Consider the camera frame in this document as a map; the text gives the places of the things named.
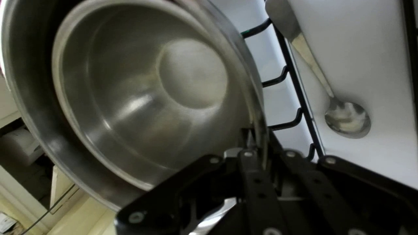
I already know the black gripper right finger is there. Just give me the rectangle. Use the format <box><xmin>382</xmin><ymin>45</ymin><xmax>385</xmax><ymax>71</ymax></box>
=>
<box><xmin>236</xmin><ymin>129</ymin><xmax>418</xmax><ymax>235</ymax></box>

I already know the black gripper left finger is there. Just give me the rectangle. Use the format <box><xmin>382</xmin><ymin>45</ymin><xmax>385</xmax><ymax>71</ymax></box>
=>
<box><xmin>114</xmin><ymin>148</ymin><xmax>244</xmax><ymax>235</ymax></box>

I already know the silver metal bowl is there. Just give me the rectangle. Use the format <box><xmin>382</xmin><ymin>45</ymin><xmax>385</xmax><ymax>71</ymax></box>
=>
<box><xmin>1</xmin><ymin>0</ymin><xmax>266</xmax><ymax>210</ymax></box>

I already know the black front burner grate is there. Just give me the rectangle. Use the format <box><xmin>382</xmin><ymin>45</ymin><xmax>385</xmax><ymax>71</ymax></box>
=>
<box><xmin>241</xmin><ymin>18</ymin><xmax>323</xmax><ymax>162</ymax></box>

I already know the silver metal spoon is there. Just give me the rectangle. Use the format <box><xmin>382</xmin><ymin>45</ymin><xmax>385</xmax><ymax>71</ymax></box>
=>
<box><xmin>265</xmin><ymin>0</ymin><xmax>370</xmax><ymax>139</ymax></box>

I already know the white gas stove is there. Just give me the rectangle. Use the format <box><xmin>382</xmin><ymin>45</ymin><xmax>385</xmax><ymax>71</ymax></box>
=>
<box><xmin>207</xmin><ymin>0</ymin><xmax>418</xmax><ymax>191</ymax></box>

